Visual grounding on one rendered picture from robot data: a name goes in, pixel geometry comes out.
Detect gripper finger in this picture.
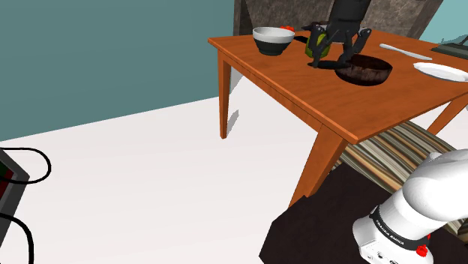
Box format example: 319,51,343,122
301,22,340,69
337,28,373,66

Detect green fruit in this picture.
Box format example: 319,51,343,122
304,31,332,59

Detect dark brown bowl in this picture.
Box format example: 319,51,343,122
334,54,394,87

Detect white and black bowl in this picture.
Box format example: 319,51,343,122
252,26,296,57

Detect orange wooden table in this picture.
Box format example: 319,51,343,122
207,28,468,209

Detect white knife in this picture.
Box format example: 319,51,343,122
379,43,434,62

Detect white plate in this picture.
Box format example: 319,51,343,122
412,61,468,83

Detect dark flat book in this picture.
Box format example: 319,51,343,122
430,34,468,60

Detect striped rug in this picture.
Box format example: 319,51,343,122
330,120,468,237

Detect dark robot stand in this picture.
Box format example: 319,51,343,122
258,162,468,264

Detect black cable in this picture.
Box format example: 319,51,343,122
0,146,53,185
0,213,35,264

